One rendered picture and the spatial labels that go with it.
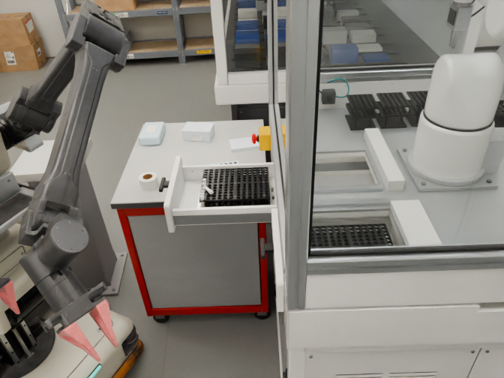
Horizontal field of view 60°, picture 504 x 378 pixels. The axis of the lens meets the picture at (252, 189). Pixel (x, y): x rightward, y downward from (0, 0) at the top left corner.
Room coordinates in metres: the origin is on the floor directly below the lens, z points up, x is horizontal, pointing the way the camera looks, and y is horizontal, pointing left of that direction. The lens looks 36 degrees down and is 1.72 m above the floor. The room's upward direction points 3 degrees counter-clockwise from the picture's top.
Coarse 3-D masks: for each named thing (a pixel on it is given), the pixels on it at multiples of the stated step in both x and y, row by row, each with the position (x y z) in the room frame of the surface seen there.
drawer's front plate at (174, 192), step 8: (176, 160) 1.27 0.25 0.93; (176, 168) 1.22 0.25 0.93; (176, 176) 1.18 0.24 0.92; (176, 184) 1.16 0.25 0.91; (168, 192) 1.09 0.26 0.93; (176, 192) 1.14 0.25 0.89; (168, 200) 1.04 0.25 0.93; (176, 200) 1.12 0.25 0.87; (168, 208) 1.02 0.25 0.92; (168, 216) 1.02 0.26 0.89; (168, 224) 1.02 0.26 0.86
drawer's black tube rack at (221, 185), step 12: (240, 168) 1.24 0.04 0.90; (252, 168) 1.24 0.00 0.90; (264, 168) 1.24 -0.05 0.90; (216, 180) 1.22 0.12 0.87; (228, 180) 1.18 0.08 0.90; (240, 180) 1.17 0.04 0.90; (252, 180) 1.17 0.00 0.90; (264, 180) 1.17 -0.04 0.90; (216, 192) 1.11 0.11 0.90; (228, 192) 1.11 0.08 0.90; (240, 192) 1.11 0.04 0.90; (252, 192) 1.10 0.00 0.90; (264, 192) 1.10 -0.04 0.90; (216, 204) 1.09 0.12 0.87; (228, 204) 1.08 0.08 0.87; (240, 204) 1.08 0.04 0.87; (252, 204) 1.08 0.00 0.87; (264, 204) 1.07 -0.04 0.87
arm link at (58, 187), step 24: (72, 24) 0.86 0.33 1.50; (72, 48) 0.83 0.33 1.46; (96, 48) 0.83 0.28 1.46; (96, 72) 0.79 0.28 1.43; (72, 96) 0.75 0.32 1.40; (96, 96) 0.76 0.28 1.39; (72, 120) 0.70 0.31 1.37; (72, 144) 0.67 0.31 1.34; (48, 168) 0.65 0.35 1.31; (72, 168) 0.64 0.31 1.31; (48, 192) 0.59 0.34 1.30; (72, 192) 0.61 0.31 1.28; (48, 216) 0.57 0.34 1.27
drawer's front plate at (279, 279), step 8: (272, 208) 0.98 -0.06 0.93; (272, 216) 0.95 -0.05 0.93; (272, 224) 0.91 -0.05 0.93; (272, 232) 0.92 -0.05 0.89; (280, 256) 0.78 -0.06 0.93; (280, 264) 0.76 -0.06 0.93; (280, 272) 0.73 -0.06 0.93; (280, 280) 0.70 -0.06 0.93; (280, 288) 0.70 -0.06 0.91; (280, 296) 0.70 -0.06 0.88; (280, 304) 0.70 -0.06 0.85
